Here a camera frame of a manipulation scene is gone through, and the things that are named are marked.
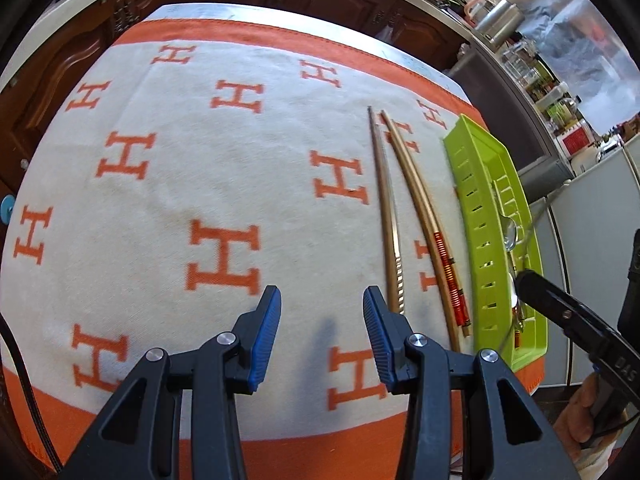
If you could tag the person's right hand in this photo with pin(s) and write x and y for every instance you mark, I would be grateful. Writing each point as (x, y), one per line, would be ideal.
(574, 426)

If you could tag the steel fork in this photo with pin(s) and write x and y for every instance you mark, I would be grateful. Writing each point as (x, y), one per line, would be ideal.
(518, 316)

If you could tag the steel spoon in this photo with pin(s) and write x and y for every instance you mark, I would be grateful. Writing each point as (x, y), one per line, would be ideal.
(509, 232)

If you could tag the grey appliance with dark door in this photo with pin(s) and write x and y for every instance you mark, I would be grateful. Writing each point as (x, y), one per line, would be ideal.
(512, 118)

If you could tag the wooden cabinet fronts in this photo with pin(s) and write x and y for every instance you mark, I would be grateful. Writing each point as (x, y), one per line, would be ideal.
(63, 44)

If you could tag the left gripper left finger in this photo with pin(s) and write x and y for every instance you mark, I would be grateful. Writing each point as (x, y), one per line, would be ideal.
(136, 434)

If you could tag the orange and cream H blanket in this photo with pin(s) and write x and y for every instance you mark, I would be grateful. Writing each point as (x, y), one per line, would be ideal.
(174, 183)

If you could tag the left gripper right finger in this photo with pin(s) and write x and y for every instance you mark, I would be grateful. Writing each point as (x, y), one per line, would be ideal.
(505, 434)

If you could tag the steel electric kettle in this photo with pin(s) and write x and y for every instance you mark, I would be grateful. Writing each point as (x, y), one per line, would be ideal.
(499, 24)

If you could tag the green plastic utensil tray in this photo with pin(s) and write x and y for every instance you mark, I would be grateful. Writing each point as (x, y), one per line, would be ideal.
(488, 186)

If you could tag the dark metal chopstick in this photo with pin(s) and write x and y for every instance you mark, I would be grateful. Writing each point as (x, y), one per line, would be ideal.
(394, 273)

